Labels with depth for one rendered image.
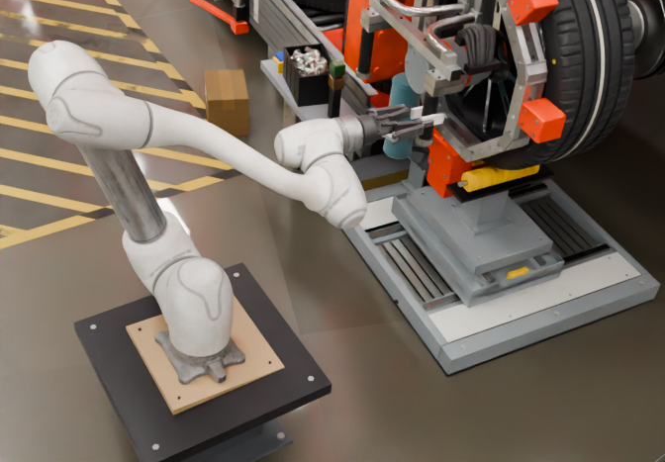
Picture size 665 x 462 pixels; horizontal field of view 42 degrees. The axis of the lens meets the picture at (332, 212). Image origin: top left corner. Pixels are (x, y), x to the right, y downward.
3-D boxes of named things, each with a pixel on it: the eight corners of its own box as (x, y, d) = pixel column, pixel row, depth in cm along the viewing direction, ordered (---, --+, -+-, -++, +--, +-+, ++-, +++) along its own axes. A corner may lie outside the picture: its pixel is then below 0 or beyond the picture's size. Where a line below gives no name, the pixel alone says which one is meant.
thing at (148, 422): (154, 534, 215) (145, 467, 195) (86, 392, 246) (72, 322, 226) (325, 451, 236) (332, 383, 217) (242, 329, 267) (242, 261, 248)
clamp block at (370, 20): (396, 28, 236) (399, 10, 233) (367, 33, 233) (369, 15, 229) (387, 19, 239) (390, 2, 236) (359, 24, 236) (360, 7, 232)
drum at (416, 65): (490, 91, 237) (500, 46, 228) (425, 106, 229) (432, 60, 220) (462, 66, 246) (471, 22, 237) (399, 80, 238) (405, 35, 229)
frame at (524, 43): (517, 191, 237) (565, 12, 201) (497, 196, 234) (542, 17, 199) (417, 90, 273) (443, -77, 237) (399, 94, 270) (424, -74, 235)
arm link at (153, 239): (164, 317, 221) (130, 265, 235) (217, 282, 226) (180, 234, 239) (34, 98, 164) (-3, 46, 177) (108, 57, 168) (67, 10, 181)
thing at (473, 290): (558, 279, 283) (565, 258, 276) (467, 310, 269) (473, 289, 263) (475, 190, 316) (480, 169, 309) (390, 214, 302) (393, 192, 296)
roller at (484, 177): (544, 175, 259) (548, 159, 255) (462, 198, 248) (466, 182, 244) (532, 164, 263) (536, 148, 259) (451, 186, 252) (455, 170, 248)
